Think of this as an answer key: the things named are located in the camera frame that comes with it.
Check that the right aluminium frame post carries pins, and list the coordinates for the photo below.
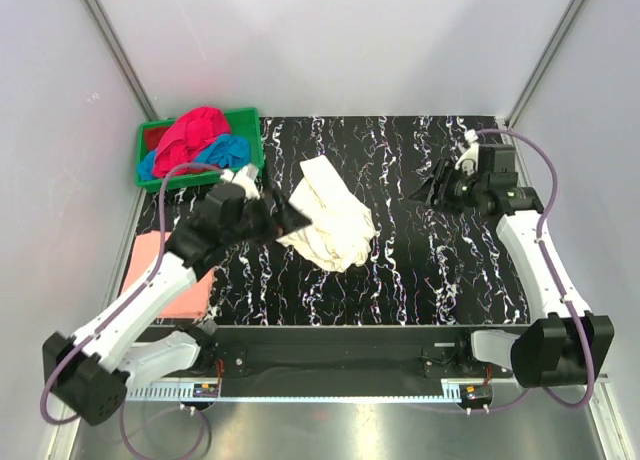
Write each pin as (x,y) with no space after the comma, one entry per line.
(546,59)

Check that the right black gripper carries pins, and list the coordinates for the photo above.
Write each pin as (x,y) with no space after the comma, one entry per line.
(421,195)

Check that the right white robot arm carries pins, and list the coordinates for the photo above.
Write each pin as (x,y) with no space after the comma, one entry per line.
(565,344)

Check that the aluminium frame post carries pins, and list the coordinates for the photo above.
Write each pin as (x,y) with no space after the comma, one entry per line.
(546,59)
(101,20)

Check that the cream white t shirt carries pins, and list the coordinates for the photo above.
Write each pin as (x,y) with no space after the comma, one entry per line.
(341,229)

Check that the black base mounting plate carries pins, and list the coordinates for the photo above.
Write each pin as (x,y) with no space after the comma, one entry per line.
(331,362)

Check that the left aluminium frame post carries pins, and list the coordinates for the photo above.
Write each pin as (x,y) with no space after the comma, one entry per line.
(101,20)

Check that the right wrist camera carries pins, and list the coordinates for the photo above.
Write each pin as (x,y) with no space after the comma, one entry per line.
(479,159)

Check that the blue t shirt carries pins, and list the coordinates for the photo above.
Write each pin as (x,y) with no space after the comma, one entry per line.
(224,151)

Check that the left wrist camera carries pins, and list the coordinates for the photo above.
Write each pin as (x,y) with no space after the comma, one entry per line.
(245,178)

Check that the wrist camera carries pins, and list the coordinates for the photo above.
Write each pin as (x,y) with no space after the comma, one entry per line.
(479,159)
(245,178)

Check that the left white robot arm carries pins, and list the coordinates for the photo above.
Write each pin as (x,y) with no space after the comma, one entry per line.
(92,370)

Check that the dark red t shirt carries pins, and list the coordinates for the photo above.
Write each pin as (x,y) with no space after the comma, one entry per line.
(153,135)

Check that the grey slotted cable duct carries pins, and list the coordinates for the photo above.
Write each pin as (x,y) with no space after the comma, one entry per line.
(198,392)

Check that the magenta pink t shirt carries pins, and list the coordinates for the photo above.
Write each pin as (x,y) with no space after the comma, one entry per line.
(187,137)

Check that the folded pink t shirt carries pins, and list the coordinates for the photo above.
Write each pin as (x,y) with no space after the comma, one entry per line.
(191,304)

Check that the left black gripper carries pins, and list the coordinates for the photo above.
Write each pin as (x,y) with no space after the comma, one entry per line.
(286,221)

